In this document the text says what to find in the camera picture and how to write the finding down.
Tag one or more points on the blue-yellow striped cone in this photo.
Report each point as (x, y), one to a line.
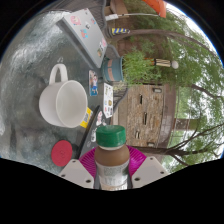
(120, 31)

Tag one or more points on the yellow card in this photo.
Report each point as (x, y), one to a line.
(86, 117)

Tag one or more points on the black laptop with stickers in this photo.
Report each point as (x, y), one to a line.
(96, 128)

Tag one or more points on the green-capped brown drink bottle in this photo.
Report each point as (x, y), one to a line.
(111, 158)

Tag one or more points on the wall lantern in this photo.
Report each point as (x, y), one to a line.
(157, 90)
(150, 144)

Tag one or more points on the silver laptop with stickers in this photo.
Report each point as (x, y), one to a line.
(85, 33)

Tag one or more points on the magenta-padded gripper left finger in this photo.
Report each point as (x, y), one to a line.
(76, 173)

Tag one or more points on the globe-topped lamp post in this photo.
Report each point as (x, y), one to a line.
(163, 63)

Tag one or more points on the colourful photo card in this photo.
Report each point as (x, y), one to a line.
(93, 83)

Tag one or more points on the green plant in blue pot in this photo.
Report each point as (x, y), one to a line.
(113, 69)

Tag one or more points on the dark forked-trunk tree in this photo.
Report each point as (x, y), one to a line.
(186, 144)

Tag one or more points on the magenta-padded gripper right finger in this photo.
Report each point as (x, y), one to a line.
(150, 170)

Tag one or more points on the white ceramic mug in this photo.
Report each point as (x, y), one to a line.
(66, 103)

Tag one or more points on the flat round red coaster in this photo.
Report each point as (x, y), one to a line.
(62, 153)

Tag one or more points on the slim grey-trunked tree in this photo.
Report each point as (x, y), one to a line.
(160, 32)

